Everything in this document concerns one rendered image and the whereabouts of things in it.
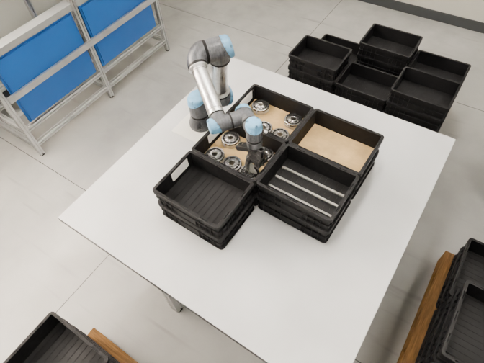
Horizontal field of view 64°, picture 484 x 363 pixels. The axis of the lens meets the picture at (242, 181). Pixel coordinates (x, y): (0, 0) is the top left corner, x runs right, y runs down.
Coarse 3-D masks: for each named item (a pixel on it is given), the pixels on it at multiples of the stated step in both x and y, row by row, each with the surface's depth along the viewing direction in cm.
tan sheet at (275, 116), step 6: (252, 102) 231; (270, 108) 227; (276, 108) 227; (264, 114) 224; (270, 114) 224; (276, 114) 224; (282, 114) 223; (264, 120) 221; (270, 120) 221; (276, 120) 221; (282, 120) 220; (276, 126) 218; (282, 126) 218
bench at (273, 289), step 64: (384, 128) 230; (128, 192) 213; (384, 192) 203; (128, 256) 190; (192, 256) 188; (256, 256) 186; (320, 256) 184; (384, 256) 182; (256, 320) 168; (320, 320) 167
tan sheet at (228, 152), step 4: (224, 132) 218; (220, 136) 216; (240, 136) 215; (216, 140) 214; (220, 140) 214; (244, 140) 213; (212, 144) 213; (216, 144) 213; (220, 144) 212; (224, 148) 210; (228, 148) 210; (232, 148) 210; (224, 152) 209; (228, 152) 209; (232, 152) 209; (236, 152) 208; (240, 152) 208; (244, 152) 208; (240, 156) 206; (244, 156) 206; (244, 160) 205; (244, 164) 203; (260, 168) 201
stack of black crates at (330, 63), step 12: (312, 36) 306; (300, 48) 307; (312, 48) 313; (324, 48) 306; (336, 48) 299; (348, 48) 294; (300, 60) 291; (312, 60) 304; (324, 60) 304; (336, 60) 303; (348, 60) 300; (288, 72) 308; (300, 72) 299; (312, 72) 293; (324, 72) 287; (336, 72) 284; (312, 84) 302; (324, 84) 296
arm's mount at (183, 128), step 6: (186, 120) 243; (180, 126) 240; (186, 126) 240; (174, 132) 237; (180, 132) 237; (186, 132) 237; (192, 132) 237; (204, 132) 236; (192, 138) 233; (198, 138) 233
